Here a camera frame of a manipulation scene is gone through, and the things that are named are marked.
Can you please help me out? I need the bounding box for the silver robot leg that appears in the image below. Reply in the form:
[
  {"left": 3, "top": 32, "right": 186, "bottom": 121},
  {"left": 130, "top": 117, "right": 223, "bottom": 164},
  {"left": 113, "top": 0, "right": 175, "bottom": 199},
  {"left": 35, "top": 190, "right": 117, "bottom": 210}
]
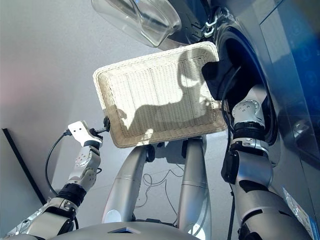
[
  {"left": 101, "top": 143, "right": 156, "bottom": 225},
  {"left": 177, "top": 136, "right": 213, "bottom": 240}
]

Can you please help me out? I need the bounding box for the black garment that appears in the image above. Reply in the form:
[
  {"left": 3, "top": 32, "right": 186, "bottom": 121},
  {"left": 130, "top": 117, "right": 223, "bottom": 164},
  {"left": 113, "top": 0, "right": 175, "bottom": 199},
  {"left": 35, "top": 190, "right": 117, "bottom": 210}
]
[{"left": 200, "top": 58, "right": 250, "bottom": 101}]

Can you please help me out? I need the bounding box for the thin white floor cable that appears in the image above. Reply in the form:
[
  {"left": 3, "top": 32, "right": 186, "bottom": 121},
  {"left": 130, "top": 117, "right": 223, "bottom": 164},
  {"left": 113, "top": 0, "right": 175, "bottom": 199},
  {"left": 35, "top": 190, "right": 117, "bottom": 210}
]
[{"left": 134, "top": 163, "right": 186, "bottom": 226}]

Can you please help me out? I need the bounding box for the round black washing machine door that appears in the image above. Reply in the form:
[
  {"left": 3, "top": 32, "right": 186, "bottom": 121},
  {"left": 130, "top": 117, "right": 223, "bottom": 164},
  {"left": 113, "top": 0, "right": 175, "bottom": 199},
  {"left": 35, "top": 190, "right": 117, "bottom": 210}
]
[{"left": 90, "top": 0, "right": 221, "bottom": 49}]

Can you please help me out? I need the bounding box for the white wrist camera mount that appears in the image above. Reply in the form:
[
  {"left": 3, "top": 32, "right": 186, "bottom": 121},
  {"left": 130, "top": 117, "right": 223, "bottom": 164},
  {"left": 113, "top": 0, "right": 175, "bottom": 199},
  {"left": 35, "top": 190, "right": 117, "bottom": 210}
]
[{"left": 67, "top": 120, "right": 104, "bottom": 149}]

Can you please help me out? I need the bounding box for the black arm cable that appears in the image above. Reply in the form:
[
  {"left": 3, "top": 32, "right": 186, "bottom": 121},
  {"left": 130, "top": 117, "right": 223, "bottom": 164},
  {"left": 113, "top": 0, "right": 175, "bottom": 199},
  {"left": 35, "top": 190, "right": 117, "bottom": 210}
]
[
  {"left": 219, "top": 66, "right": 242, "bottom": 240},
  {"left": 44, "top": 129, "right": 76, "bottom": 199}
]

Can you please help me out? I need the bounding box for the pale woven laundry basket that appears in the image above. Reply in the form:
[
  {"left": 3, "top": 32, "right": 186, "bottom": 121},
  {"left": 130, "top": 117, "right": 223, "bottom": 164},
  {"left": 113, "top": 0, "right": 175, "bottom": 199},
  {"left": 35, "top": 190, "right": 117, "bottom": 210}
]
[{"left": 92, "top": 41, "right": 229, "bottom": 149}]

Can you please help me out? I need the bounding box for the blue and white energy label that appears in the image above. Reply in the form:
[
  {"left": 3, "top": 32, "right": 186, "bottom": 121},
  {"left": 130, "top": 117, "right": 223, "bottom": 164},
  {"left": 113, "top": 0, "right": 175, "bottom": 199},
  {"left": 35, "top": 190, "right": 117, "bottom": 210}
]
[{"left": 281, "top": 185, "right": 316, "bottom": 239}]

